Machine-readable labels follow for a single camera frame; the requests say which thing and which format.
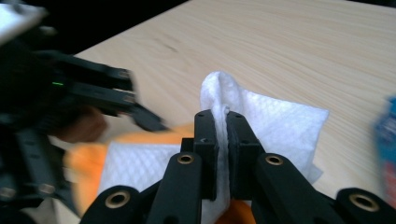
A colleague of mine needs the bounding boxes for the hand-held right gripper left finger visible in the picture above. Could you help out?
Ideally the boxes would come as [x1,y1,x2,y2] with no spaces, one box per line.
[181,109,220,202]

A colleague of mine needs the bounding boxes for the orange plush toy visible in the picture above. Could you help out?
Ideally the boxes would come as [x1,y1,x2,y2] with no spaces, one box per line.
[64,122,258,224]

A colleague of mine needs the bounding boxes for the white wet wipe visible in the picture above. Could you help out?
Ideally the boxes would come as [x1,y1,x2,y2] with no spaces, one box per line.
[99,70,330,224]

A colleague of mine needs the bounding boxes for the blue wet wipes packet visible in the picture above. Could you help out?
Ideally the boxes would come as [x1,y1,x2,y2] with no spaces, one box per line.
[373,96,396,209]

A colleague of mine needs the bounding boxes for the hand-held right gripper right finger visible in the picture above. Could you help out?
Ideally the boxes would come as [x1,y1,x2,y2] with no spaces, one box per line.
[226,110,266,201]

